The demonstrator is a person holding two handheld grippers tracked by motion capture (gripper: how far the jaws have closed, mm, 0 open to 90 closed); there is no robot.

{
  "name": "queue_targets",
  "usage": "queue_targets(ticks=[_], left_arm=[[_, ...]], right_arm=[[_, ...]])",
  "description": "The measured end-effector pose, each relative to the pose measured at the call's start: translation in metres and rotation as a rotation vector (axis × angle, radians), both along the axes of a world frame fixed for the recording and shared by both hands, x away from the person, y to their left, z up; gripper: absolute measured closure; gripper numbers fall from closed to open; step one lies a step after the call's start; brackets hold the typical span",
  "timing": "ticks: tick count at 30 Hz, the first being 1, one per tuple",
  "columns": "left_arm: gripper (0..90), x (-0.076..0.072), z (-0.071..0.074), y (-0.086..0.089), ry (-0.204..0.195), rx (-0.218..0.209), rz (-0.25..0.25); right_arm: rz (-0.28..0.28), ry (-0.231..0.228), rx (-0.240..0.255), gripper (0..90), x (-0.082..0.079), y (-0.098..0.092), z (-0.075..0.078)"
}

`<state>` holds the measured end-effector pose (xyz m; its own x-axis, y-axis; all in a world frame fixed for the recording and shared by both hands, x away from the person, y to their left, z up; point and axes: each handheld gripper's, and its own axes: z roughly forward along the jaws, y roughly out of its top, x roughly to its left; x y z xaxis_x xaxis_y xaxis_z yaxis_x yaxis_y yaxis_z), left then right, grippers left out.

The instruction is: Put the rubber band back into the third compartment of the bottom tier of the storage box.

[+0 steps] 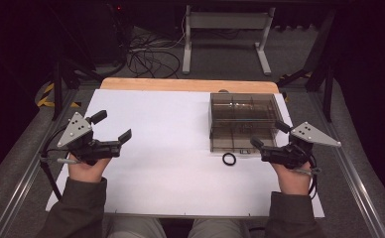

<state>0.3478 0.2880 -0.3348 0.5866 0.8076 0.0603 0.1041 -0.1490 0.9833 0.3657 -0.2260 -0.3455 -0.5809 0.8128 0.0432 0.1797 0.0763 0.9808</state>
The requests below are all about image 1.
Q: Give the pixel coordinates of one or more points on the person's legs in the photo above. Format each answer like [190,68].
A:
[177,228]

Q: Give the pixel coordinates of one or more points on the smoky clear compartment box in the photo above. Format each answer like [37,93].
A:
[243,122]

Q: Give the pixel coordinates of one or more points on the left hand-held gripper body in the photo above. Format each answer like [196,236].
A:
[91,148]

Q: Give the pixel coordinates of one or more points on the grey metal stand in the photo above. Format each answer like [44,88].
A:
[227,20]

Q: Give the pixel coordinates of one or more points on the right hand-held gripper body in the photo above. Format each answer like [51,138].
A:
[296,145]

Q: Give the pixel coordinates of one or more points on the black metal frame stand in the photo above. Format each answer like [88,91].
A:
[322,72]

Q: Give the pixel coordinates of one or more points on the black tripod stand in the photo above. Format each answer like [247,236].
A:
[64,76]

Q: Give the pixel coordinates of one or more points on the person's right hand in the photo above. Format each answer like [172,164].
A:
[292,178]

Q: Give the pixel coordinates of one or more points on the person's left hand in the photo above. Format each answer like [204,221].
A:
[87,170]

